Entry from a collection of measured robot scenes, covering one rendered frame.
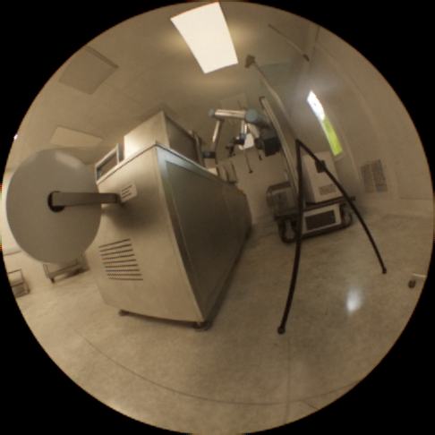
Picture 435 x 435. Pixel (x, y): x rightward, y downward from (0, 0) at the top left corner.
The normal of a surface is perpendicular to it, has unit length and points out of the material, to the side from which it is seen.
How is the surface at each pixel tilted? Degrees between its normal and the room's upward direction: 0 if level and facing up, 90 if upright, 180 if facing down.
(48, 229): 90
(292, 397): 0
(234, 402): 0
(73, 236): 90
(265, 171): 90
